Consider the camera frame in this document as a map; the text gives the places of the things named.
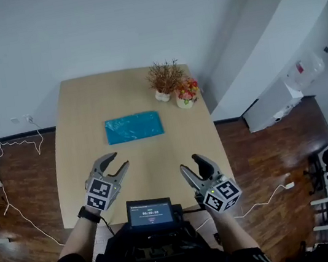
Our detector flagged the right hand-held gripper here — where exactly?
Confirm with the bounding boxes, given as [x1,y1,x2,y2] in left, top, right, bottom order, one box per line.
[177,147,246,218]

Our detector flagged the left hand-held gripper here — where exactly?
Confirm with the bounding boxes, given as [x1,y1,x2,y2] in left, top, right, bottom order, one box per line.
[77,150,137,215]

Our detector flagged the teal plastic bag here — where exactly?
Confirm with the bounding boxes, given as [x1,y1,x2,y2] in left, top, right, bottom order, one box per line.
[103,108,166,146]

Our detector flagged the person's left forearm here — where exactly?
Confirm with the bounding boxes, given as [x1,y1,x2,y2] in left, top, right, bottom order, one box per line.
[50,203,111,262]

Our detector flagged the person's right forearm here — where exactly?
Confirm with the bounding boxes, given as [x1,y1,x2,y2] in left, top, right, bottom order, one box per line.
[208,201,261,258]

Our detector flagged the black wristwatch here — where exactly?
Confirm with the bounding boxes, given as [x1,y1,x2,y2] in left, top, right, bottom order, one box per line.
[76,203,103,226]

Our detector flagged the black chest-mounted screen device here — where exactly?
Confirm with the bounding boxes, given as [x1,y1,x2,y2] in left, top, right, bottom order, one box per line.
[123,192,185,236]

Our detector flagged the colourful flowers in pale pot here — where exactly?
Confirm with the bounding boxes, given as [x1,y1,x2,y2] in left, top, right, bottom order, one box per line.
[172,75,203,110]

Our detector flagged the white cabinet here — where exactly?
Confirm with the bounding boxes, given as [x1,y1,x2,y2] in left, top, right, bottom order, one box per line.
[236,76,308,135]

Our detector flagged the brown dried plant white pot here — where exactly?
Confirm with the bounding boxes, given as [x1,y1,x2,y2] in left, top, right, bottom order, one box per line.
[143,56,192,104]

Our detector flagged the clear water bottle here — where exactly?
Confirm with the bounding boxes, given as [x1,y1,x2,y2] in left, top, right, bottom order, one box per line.
[282,49,328,92]

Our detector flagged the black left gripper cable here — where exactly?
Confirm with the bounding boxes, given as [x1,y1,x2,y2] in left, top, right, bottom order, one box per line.
[99,214,116,238]

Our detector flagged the white cable with adapter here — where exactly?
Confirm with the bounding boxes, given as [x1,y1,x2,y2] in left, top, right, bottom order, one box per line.
[190,182,300,231]

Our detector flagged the long white floor cable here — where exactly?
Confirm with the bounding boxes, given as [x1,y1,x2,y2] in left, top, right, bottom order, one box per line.
[0,115,66,257]

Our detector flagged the white wall socket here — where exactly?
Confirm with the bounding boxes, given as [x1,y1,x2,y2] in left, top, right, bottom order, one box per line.
[10,113,34,126]

